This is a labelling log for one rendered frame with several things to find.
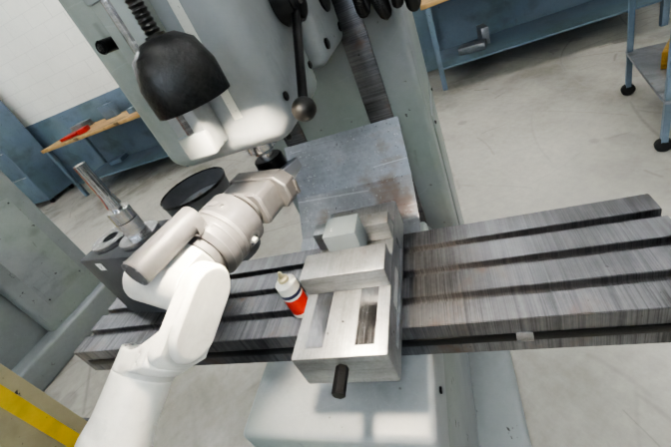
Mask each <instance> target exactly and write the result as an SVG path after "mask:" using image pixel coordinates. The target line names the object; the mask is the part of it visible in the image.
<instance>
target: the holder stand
mask: <svg viewBox="0 0 671 447"><path fill-rule="evenodd" d="M167 221H169V220H162V221H155V220H151V221H147V222H145V224H146V225H147V226H148V229H147V231H146V232H145V233H144V234H142V235H141V236H140V237H138V238H136V239H134V240H127V238H126V237H125V236H124V235H123V234H122V233H121V232H120V231H119V230H118V228H117V227H114V228H112V229H110V230H109V231H107V232H106V233H104V234H103V235H102V236H101V237H99V238H98V239H97V240H96V241H95V242H94V244H93V246H92V250H91V251H90V252H89V253H87V254H86V255H85V256H84V257H83V258H82V259H81V260H80V261H81V262H82V263H83V264H84V265H85V266H86V267H87V268H88V269H89V270H90V271H91V272H92V273H93V274H94V275H95V276H96V277H97V278H98V279H99V280H100V281H101V282H102V283H103V284H104V285H105V286H106V287H107V288H108V289H109V290H111V291H112V292H113V293H114V294H115V295H116V296H117V297H118V298H119V299H120V300H121V301H122V302H123V303H124V304H125V305H126V306H127V307H128V308H129V309H130V310H131V311H144V312H167V310H166V309H163V308H159V307H156V306H153V305H150V304H147V303H144V302H141V301H137V300H134V299H132V298H130V297H129V296H128V295H127V294H126V292H125V290H124V288H123V274H124V271H123V269H122V267H121V265H122V263H123V262H124V261H125V260H127V259H128V258H129V257H130V256H131V255H132V254H133V253H134V252H135V251H136V250H137V249H138V248H139V247H141V246H142V245H143V244H144V243H145V242H146V241H147V240H148V239H149V238H150V237H151V236H152V235H153V234H155V233H156V232H157V231H158V230H159V229H160V228H161V227H162V226H163V225H164V224H165V223H166V222H167Z"/></svg>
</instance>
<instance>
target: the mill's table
mask: <svg viewBox="0 0 671 447"><path fill-rule="evenodd" d="M661 213H662V209H661V208H660V206H659V205H658V204H657V203H656V202H655V201H654V200H653V199H652V197H651V196H650V195H649V194H645V195H639V196H633V197H627V198H621V199H615V200H609V201H603V202H597V203H591V204H585V205H579V206H573V207H567V208H561V209H555V210H549V211H543V212H537V213H531V214H525V215H519V216H513V217H507V218H501V219H495V220H489V221H483V222H477V223H466V224H460V225H454V226H448V227H442V228H436V229H430V230H424V231H418V232H412V233H406V234H404V235H403V276H402V332H401V355H420V354H440V353H461V352H481V351H502V350H522V349H543V348H563V347H584V346H604V345H625V344H645V343H666V342H671V219H670V218H669V217H668V216H663V217H662V216H661ZM321 251H322V250H321V249H320V248H317V249H311V250H305V251H299V252H293V253H287V254H281V255H275V256H269V257H263V258H257V259H251V260H245V261H242V263H241V264H240V265H239V266H238V268H237V269H236V270H235V271H234V272H232V273H229V275H230V280H231V290H230V294H229V297H228V300H227V303H226V306H225V309H224V312H223V315H222V318H221V321H220V324H219V326H218V329H217V332H216V335H215V338H214V340H213V342H212V344H211V346H210V348H209V351H208V354H207V357H206V358H205V359H204V360H202V361H200V362H199V363H197V364H195V365H215V364H235V363H256V362H277V361H292V356H293V352H294V349H295V345H296V341H297V338H298V334H299V331H300V327H301V323H302V320H303V319H302V318H296V317H295V316H294V315H293V313H292V312H291V311H290V309H289V308H288V306H287V305H286V303H285V302H284V300H283V299H282V297H281V296H280V294H279V293H278V291H277V290H276V283H277V281H278V277H279V276H278V271H280V272H281V273H282V274H284V273H285V274H293V275H294V276H295V278H296V279H297V281H298V282H299V284H300V285H301V287H302V289H303V290H304V292H305V294H306V295H307V297H309V295H308V294H307V292H306V291H305V289H304V288H303V286H302V284H301V283H300V277H301V274H302V270H303V267H304V264H305V261H306V258H307V256H308V255H312V254H318V253H321ZM108 311H109V312H110V314H109V315H103V316H102V317H101V318H100V320H99V321H98V322H97V323H96V325H95V326H94V327H93V328H92V329H91V331H92V332H93V333H94V335H93V336H86V337H85V338H84V339H83V341H82V342H81V343H80V344H79V346H78V347H77V348H76V349H75V351H74V354H75V355H77V356H78V357H79V358H81V359H82V360H83V361H84V362H86V363H87V364H88V365H90V366H91V367H92V368H93V369H95V370H111V369H112V366H113V364H114V362H115V359H116V357H117V355H118V352H119V350H120V348H121V345H122V344H126V343H134V344H143V343H144V342H145V341H147V340H148V339H149V338H151V337H152V336H154V335H155V334H156V333H157V332H159V331H160V328H161V326H162V323H163V321H164V318H165V316H166V313H167V312H144V311H131V310H130V309H129V308H128V307H127V306H126V305H125V304H124V303H123V302H122V301H121V300H120V299H119V298H118V297H117V298H116V300H115V301H114V302H113V303H112V305H111V306H110V307H109V308H108Z"/></svg>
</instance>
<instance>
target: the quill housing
mask: <svg viewBox="0 0 671 447"><path fill-rule="evenodd" d="M58 1H59V2H60V4H61V5H62V6H63V8H64V9H65V11H66V12H67V14H68V15H69V16H70V18H71V19H72V21H73V22H74V23H75V25H76V26H77V28H78V29H79V31H80V32H81V33H82V35H83V36H84V38H85V39H86V40H87V42H88V43H89V45H90V46H91V47H92V49H93V50H94V52H95V53H96V55H97V56H98V57H99V59H100V60H101V62H102V63H103V64H104V66H105V67H106V69H107V70H108V72H109V73H110V74H111V76H112V77H113V79H114V80H115V81H116V83H117V84H118V86H119V87H120V88H121V90H122V91H123V93H124V94H125V96H126V97H127V98H128V100H129V101H130V103H131V104H132V105H133V107H134V108H135V110H136V111H137V113H138V114H139V115H140V117H141V118H142V120H143V121H144V122H145V124H146V125H147V127H148V128H149V130H150V131H151V132H152V134H153V135H154V137H155V138H156V139H157V141H158V142H159V144H160V145H161V146H162V148H163V149H164V151H165V152H166V154H167V155H168V156H169V158H170V159H171V160H172V161H173V162H174V163H176V164H178V165H181V166H185V167H186V166H194V165H197V164H201V163H204V162H208V161H211V160H214V159H218V158H221V157H225V156H228V155H231V154H235V153H238V152H242V151H245V150H248V149H252V148H255V147H259V146H262V145H265V144H269V143H272V142H275V141H279V140H281V139H283V138H285V137H286V136H287V135H288V134H289V133H290V132H291V131H292V130H293V128H294V126H295V125H296V123H297V121H298V120H297V119H296V118H295V117H294V115H293V113H292V104H293V101H294V100H295V99H296V98H297V97H298V87H297V75H296V63H295V51H294V39H293V27H288V26H286V25H284V24H283V23H282V22H281V21H280V20H279V19H278V18H277V16H276V14H275V13H274V11H273V9H272V7H271V4H270V2H269V0H148V1H149V2H150V4H151V6H152V8H153V9H154V11H155V13H156V14H157V16H158V18H159V19H160V21H161V23H162V24H163V26H164V28H165V30H166V31H167V32H169V31H173V30H175V31H179V32H183V33H187V34H191V35H194V36H195V37H196V38H197V39H198V40H199V41H200V42H201V43H202V44H203V45H204V46H205V47H206V48H207V49H208V50H209V51H210V52H211V53H212V54H213V55H214V56H215V58H216V59H217V61H218V63H219V65H220V67H221V69H222V70H223V72H224V74H225V76H226V78H227V80H228V82H229V83H230V87H229V89H227V90H226V91H225V92H224V93H222V94H221V95H220V96H218V97H216V98H215V99H213V100H212V101H210V102H208V103H209V104H210V106H211V108H212V109H213V111H214V113H215V115H216V116H217V118H218V120H219V121H220V123H221V125H222V126H223V128H224V130H225V132H226V133H227V135H228V137H229V138H228V139H227V140H226V142H225V143H224V144H223V145H222V146H221V147H220V149H219V151H218V152H217V153H215V154H212V155H209V156H205V157H202V158H199V159H196V160H191V159H190V158H189V156H188V155H187V153H186V152H185V150H184V149H183V147H182V146H181V145H180V143H179V141H178V140H179V137H178V136H177V134H176V133H175V131H174V130H173V128H172V127H171V125H170V124H169V122H168V121H159V119H158V118H157V116H156V115H155V113H154V112H153V110H152V109H151V108H150V106H149V105H148V103H147V102H146V100H145V99H144V97H143V96H142V94H141V93H140V90H139V86H138V83H137V80H136V77H135V73H134V70H133V68H132V67H131V65H130V64H129V62H128V61H127V59H126V58H125V56H124V55H123V53H122V52H121V51H120V49H119V50H116V51H114V52H112V53H109V54H107V55H103V54H101V53H99V52H98V51H97V49H96V47H95V43H96V41H99V40H101V39H104V38H107V37H110V34H109V33H108V31H107V30H106V28H105V27H104V25H103V24H102V22H101V21H100V19H99V18H98V16H97V15H96V13H95V12H94V10H93V9H92V7H91V6H87V5H86V4H85V2H84V1H83V0H58ZM304 55H305V66H306V77H307V87H308V97H310V98H312V96H313V95H314V93H315V91H316V88H317V80H316V76H315V74H314V71H313V69H312V66H313V65H312V62H311V61H309V59H308V56H307V54H306V52H305V49H304Z"/></svg>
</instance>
